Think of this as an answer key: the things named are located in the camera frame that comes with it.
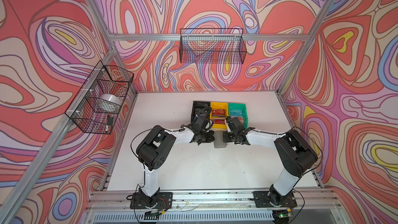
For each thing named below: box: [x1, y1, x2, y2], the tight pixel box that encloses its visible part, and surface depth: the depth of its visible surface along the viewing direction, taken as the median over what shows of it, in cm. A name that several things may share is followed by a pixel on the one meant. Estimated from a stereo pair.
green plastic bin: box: [228, 102, 249, 130], surface depth 105 cm
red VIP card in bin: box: [211, 108, 226, 116], surface depth 107 cm
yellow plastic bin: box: [210, 101, 230, 130], surface depth 106 cm
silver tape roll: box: [99, 93, 122, 106], surface depth 75 cm
